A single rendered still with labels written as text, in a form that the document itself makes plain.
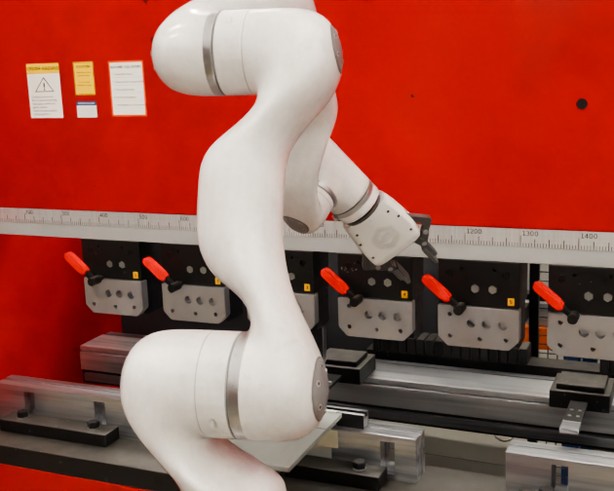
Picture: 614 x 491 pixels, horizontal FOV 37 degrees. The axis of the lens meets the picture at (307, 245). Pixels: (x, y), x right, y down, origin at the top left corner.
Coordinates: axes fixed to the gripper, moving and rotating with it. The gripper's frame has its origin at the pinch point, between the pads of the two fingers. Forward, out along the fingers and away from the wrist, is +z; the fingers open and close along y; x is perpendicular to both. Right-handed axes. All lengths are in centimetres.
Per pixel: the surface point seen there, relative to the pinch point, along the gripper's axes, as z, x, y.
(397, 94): -19.0, 19.5, 14.5
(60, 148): -46, 49, -51
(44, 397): -8, 36, -96
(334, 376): 28, 25, -38
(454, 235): 4.3, 6.4, 7.2
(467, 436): 195, 166, -81
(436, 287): 7.6, 1.1, -0.8
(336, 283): -0.9, 9.4, -16.1
